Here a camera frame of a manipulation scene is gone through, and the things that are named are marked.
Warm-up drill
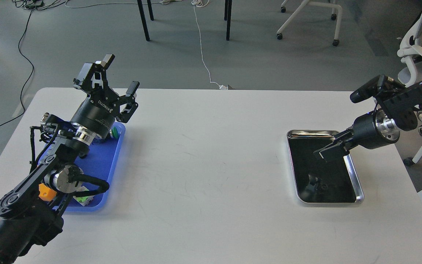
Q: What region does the white rolling chair base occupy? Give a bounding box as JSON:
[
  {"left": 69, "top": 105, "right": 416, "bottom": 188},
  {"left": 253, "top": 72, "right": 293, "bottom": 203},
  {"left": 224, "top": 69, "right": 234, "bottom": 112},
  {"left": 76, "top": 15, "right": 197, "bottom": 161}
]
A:
[{"left": 276, "top": 0, "right": 343, "bottom": 47}]

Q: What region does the steel metal tray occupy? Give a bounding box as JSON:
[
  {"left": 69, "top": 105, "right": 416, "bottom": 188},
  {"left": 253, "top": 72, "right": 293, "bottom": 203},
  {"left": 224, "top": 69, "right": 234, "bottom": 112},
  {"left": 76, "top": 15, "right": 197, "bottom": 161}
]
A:
[{"left": 286, "top": 130, "right": 364, "bottom": 206}]

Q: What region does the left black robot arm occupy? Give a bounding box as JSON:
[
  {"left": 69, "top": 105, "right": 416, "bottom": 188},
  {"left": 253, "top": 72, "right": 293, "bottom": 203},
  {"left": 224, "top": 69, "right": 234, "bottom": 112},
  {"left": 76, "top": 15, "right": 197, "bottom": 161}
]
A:
[{"left": 0, "top": 54, "right": 140, "bottom": 264}]

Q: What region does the orange button enclosure box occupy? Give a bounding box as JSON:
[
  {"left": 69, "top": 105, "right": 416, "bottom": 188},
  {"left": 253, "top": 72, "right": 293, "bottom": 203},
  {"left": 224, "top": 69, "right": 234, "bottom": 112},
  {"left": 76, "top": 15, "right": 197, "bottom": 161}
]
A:
[{"left": 38, "top": 183, "right": 57, "bottom": 202}]

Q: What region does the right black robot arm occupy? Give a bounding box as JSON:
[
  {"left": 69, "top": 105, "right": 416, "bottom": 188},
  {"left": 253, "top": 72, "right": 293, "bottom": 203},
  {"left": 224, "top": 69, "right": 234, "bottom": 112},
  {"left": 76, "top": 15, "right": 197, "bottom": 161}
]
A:
[{"left": 314, "top": 75, "right": 422, "bottom": 162}]

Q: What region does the black floor cable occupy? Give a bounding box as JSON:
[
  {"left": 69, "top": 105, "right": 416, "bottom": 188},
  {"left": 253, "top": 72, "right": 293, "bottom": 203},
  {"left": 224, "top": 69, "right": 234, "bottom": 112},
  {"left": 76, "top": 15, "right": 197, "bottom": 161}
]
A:
[{"left": 0, "top": 0, "right": 69, "bottom": 186}]

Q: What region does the white floor cable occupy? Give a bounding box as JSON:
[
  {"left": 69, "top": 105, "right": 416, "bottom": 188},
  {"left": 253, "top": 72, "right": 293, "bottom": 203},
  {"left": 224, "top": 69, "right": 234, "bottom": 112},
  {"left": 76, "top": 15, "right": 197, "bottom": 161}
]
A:
[{"left": 191, "top": 0, "right": 228, "bottom": 91}]

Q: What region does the green push button switch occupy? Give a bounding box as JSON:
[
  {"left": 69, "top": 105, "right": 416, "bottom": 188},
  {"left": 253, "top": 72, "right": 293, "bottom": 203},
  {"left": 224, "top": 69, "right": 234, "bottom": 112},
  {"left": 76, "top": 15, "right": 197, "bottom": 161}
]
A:
[{"left": 108, "top": 126, "right": 121, "bottom": 140}]

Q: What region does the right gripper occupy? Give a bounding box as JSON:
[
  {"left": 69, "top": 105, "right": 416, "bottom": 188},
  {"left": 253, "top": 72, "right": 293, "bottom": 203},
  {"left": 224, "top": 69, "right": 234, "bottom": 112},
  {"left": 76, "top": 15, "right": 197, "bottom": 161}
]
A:
[{"left": 314, "top": 114, "right": 387, "bottom": 162}]

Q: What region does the black table leg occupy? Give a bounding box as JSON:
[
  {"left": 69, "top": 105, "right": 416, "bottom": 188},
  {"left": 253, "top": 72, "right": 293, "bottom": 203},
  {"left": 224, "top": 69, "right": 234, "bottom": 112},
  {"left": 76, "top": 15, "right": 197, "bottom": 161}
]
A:
[
  {"left": 136, "top": 0, "right": 150, "bottom": 42},
  {"left": 224, "top": 0, "right": 232, "bottom": 41},
  {"left": 146, "top": 0, "right": 154, "bottom": 21}
]

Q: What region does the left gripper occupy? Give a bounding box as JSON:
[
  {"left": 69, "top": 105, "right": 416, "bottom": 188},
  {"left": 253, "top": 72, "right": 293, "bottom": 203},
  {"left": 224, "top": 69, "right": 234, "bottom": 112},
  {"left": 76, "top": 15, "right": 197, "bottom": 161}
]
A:
[{"left": 70, "top": 54, "right": 140, "bottom": 138}]

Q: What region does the green grey switch module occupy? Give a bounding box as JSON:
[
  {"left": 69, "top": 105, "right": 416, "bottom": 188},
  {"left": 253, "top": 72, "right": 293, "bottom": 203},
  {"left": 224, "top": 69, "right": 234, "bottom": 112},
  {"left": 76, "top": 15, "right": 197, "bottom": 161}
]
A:
[{"left": 73, "top": 186, "right": 94, "bottom": 206}]

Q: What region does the blue plastic tray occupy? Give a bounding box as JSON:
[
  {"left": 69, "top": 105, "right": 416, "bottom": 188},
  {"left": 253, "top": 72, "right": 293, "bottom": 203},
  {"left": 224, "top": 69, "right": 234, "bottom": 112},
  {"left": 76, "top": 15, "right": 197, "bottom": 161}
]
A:
[{"left": 37, "top": 122, "right": 126, "bottom": 213}]

